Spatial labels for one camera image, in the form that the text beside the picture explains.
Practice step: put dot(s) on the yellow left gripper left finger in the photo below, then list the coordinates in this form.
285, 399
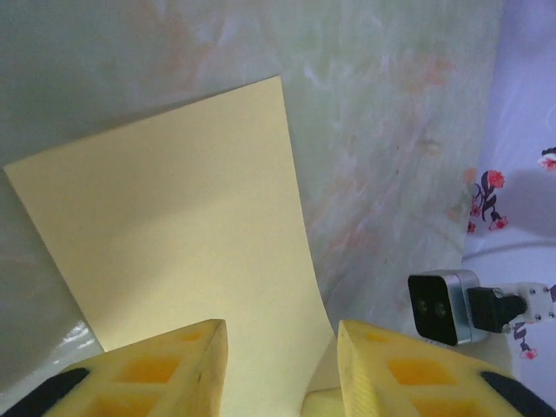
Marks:
165, 369

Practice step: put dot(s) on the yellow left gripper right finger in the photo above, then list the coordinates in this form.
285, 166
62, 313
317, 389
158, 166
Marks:
412, 373

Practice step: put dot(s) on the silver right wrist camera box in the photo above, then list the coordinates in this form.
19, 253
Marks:
434, 308

